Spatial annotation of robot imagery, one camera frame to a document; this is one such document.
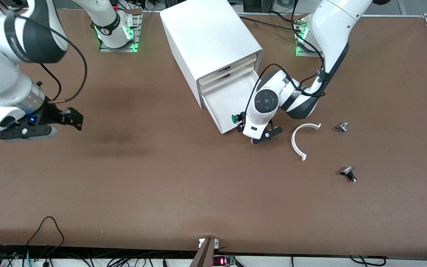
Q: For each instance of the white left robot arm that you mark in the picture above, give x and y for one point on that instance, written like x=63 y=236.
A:
x=332 y=22

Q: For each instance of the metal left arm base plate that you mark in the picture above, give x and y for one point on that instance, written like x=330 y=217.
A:
x=302 y=52

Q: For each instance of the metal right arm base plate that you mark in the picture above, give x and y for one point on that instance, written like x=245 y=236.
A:
x=119 y=49

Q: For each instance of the green push button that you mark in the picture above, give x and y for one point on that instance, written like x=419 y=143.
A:
x=235 y=118

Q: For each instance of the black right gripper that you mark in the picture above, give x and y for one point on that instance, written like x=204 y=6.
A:
x=50 y=114

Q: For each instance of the silver knob switch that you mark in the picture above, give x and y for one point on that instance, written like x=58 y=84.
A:
x=341 y=127

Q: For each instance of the red LED display device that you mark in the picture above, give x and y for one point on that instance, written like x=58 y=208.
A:
x=221 y=261

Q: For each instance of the white curved plastic piece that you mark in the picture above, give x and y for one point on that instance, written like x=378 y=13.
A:
x=293 y=142

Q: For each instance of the brown camera mount post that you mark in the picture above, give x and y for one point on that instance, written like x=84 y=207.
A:
x=203 y=256

